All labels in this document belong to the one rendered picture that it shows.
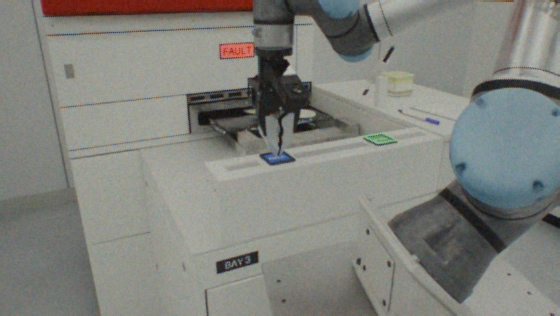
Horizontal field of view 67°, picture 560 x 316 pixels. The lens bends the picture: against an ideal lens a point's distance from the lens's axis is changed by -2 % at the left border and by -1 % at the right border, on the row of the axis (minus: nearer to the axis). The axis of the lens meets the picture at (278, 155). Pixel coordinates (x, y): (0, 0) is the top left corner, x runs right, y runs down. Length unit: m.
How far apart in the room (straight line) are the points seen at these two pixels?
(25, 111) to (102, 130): 1.55
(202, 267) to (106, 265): 0.74
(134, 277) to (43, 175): 1.53
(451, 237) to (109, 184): 1.06
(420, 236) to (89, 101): 1.01
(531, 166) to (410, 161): 0.55
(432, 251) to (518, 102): 0.22
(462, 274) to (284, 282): 0.29
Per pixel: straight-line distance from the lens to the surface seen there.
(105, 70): 1.32
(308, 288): 0.74
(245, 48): 1.40
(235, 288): 0.91
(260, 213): 0.84
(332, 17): 0.74
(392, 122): 1.19
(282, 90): 0.74
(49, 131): 2.90
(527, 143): 0.49
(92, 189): 1.42
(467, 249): 0.62
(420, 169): 1.04
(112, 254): 1.53
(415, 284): 0.59
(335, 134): 1.27
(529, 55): 0.56
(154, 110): 1.36
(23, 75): 2.83
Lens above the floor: 1.28
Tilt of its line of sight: 22 degrees down
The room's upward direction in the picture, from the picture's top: straight up
